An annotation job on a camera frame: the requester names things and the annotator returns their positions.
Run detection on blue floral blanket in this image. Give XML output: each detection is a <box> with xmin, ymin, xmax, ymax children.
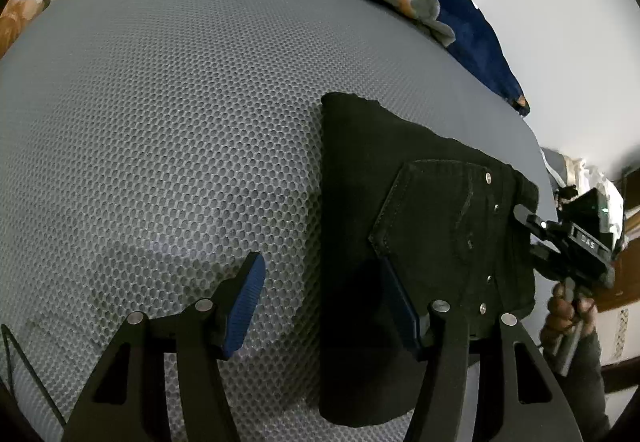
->
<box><xmin>120</xmin><ymin>0</ymin><xmax>532</xmax><ymax>118</ymax></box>

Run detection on black pants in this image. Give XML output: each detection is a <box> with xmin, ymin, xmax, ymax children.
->
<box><xmin>318</xmin><ymin>91</ymin><xmax>541</xmax><ymax>429</ymax></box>

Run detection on wooden cabinet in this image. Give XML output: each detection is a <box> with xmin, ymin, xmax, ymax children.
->
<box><xmin>597</xmin><ymin>167</ymin><xmax>640</xmax><ymax>395</ymax></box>

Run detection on grey mesh mattress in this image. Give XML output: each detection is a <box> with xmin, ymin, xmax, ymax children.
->
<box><xmin>0</xmin><ymin>0</ymin><xmax>560</xmax><ymax>442</ymax></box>

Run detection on person's right hand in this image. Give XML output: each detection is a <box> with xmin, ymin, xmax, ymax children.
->
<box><xmin>540</xmin><ymin>281</ymin><xmax>599</xmax><ymax>359</ymax></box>

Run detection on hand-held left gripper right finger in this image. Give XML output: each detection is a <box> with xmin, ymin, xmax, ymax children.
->
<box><xmin>377</xmin><ymin>256</ymin><xmax>583</xmax><ymax>442</ymax></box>

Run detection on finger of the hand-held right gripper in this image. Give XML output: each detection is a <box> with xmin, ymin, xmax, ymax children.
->
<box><xmin>512</xmin><ymin>203</ymin><xmax>557</xmax><ymax>237</ymax></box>
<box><xmin>529</xmin><ymin>241</ymin><xmax>563</xmax><ymax>282</ymax></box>

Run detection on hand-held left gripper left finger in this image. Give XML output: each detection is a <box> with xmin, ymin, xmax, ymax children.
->
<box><xmin>61</xmin><ymin>252</ymin><xmax>267</xmax><ymax>442</ymax></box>

